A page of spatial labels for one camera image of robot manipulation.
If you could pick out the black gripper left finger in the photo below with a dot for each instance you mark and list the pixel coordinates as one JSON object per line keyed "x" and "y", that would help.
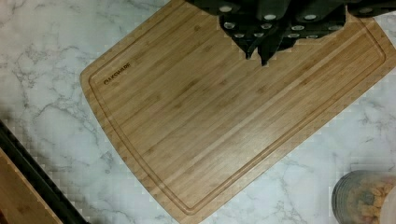
{"x": 251, "y": 33}

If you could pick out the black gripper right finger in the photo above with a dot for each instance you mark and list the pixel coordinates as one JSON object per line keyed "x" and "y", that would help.
{"x": 287, "y": 34}

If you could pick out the bamboo cutting board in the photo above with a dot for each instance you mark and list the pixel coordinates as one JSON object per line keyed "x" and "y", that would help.
{"x": 196, "y": 121}

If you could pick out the glass jar of colourful cereal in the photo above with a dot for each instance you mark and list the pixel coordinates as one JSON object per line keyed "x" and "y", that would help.
{"x": 365, "y": 197}

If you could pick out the wooden drawer box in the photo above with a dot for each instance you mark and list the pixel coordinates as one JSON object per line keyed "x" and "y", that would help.
{"x": 28, "y": 195}

